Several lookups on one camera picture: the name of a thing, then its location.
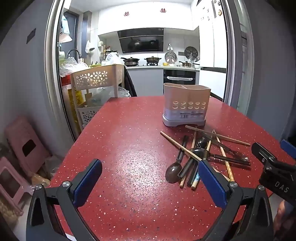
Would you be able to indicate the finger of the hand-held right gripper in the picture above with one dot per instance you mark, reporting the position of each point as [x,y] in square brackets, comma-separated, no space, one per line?
[259,149]
[288,146]

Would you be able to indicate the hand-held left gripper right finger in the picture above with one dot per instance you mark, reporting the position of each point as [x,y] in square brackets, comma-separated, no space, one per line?
[211,185]

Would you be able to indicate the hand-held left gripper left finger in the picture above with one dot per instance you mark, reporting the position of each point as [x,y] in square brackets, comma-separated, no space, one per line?
[89,183]

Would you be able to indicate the wooden chopstick blue patterned end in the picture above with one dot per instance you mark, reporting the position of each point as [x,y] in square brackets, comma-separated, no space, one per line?
[195,183]

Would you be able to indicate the dark glossy spoon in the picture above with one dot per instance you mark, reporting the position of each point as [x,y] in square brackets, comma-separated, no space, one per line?
[203,141]
[198,152]

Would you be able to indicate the translucent brown spoon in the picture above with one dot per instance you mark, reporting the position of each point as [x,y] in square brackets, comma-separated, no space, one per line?
[173,173]

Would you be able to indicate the beige plastic utensil holder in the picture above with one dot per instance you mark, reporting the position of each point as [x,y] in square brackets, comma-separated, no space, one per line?
[185,99]

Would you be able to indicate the person's right hand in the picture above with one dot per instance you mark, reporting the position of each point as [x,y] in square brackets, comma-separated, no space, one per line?
[281,209]

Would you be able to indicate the clear plastic floor bag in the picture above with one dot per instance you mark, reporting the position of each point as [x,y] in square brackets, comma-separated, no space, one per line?
[53,165]

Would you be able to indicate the yellow patterned bag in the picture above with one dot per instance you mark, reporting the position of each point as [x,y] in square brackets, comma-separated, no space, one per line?
[75,104]

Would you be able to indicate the pink plastic stool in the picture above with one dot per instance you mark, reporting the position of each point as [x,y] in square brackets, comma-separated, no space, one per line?
[4,166]
[20,132]

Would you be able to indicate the crumpled clear plastic bag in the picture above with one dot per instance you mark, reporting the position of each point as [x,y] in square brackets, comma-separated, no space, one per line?
[104,95]
[69,67]

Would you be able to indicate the beige perforated storage cart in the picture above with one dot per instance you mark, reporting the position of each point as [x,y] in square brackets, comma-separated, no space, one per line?
[92,77]

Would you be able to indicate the black hanging cloth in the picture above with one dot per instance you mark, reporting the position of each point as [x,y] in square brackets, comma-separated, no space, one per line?
[129,83]

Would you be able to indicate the black built-in oven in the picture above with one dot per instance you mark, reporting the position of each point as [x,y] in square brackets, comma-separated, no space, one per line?
[178,74]

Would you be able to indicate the white refrigerator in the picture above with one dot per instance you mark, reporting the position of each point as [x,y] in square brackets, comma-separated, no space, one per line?
[212,46]

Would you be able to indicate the green container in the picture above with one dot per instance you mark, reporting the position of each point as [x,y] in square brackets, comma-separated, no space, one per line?
[97,66]

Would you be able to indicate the black wok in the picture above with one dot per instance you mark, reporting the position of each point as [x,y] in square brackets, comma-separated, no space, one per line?
[130,61]

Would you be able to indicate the white spice rack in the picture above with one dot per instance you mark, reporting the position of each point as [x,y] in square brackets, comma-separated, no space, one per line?
[108,54]

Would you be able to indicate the black kitchen faucet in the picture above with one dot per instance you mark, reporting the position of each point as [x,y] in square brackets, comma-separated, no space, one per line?
[74,49]

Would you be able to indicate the hanging white plastic bag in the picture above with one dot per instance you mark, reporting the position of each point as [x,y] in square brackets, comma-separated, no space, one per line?
[88,47]

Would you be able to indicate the lidded cooking pot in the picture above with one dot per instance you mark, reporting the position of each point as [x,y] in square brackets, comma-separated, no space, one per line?
[152,59]

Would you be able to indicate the fridge magnet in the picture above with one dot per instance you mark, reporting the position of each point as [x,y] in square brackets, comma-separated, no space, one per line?
[219,12]

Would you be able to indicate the black range hood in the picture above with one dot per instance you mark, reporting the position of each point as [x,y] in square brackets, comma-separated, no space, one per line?
[141,42]

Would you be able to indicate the hanging blue white bag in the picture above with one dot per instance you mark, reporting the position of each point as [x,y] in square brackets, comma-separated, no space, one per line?
[65,29]

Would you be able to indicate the round divided wall plate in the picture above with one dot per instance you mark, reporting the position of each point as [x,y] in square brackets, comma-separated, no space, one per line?
[192,52]

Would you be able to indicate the dark wall panel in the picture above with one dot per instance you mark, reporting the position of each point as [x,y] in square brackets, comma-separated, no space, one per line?
[31,36]

